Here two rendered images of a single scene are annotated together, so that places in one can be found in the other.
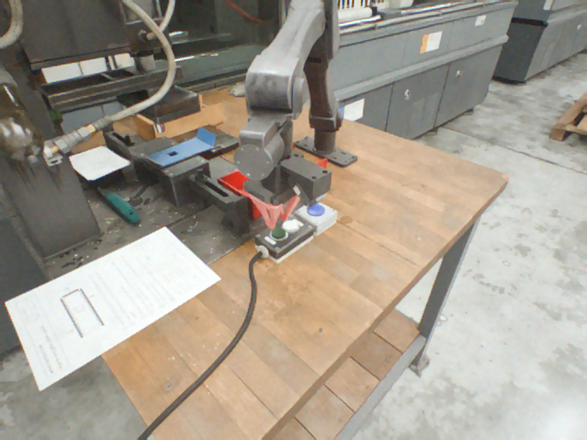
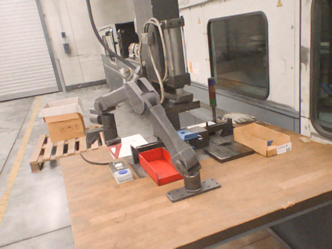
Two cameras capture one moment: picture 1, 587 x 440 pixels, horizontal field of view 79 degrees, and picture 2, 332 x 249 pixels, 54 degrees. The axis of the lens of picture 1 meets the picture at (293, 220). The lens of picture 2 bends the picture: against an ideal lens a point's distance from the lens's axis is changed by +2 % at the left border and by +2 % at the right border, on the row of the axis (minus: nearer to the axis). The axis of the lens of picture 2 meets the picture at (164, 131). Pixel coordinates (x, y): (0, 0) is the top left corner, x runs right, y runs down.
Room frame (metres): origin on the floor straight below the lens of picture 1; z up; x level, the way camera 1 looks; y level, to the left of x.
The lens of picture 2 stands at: (1.35, -1.05, 1.49)
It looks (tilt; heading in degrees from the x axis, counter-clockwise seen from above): 18 degrees down; 117
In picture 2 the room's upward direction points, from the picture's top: 8 degrees counter-clockwise
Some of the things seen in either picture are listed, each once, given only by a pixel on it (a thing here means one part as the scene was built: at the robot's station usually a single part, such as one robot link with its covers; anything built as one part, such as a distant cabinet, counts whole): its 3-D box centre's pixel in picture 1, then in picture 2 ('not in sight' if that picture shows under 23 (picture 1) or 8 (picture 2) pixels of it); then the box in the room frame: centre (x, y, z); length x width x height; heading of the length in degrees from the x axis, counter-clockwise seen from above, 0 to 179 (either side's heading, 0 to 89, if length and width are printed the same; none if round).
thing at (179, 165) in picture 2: (326, 119); (187, 165); (0.93, -0.09, 1.00); 0.09 x 0.06 x 0.06; 74
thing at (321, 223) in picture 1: (315, 221); (124, 178); (0.62, -0.05, 0.90); 0.07 x 0.07 x 0.06; 46
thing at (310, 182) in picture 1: (299, 182); (98, 136); (0.50, -0.01, 1.08); 0.11 x 0.07 x 0.06; 45
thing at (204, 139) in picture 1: (183, 145); (184, 132); (0.79, 0.27, 1.00); 0.15 x 0.07 x 0.03; 136
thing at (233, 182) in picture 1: (274, 178); (160, 164); (0.75, 0.05, 0.93); 0.25 x 0.12 x 0.06; 136
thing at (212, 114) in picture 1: (179, 119); (260, 139); (1.12, 0.37, 0.93); 0.25 x 0.13 x 0.08; 136
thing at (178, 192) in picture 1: (171, 171); (185, 141); (0.77, 0.30, 0.94); 0.20 x 0.10 x 0.07; 46
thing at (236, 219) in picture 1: (232, 210); (138, 152); (0.60, 0.13, 0.95); 0.06 x 0.03 x 0.09; 46
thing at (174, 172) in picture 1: (167, 155); (184, 133); (0.77, 0.30, 0.98); 0.20 x 0.10 x 0.01; 46
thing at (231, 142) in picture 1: (203, 142); (227, 151); (0.99, 0.27, 0.91); 0.17 x 0.16 x 0.02; 46
